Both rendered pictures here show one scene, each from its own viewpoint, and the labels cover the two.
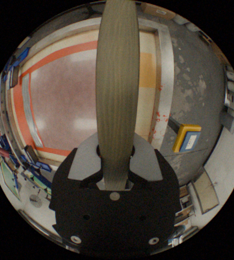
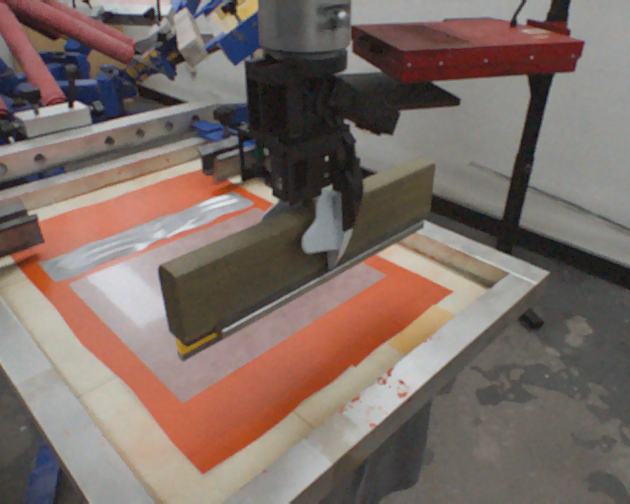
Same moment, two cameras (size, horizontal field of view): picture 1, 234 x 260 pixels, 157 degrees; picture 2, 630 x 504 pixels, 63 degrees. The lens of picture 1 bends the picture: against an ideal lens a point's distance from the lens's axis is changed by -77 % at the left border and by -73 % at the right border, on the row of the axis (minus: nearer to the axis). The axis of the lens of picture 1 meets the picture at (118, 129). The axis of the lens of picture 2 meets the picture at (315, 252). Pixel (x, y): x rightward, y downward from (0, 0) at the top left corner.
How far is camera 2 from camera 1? 0.54 m
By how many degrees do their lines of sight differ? 80
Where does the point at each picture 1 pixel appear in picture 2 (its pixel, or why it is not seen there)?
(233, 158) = not seen: outside the picture
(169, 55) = (490, 310)
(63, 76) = not seen: hidden behind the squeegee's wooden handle
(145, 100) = (381, 368)
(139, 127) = (324, 404)
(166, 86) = (441, 343)
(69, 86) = not seen: hidden behind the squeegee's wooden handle
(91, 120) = (254, 331)
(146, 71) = (423, 334)
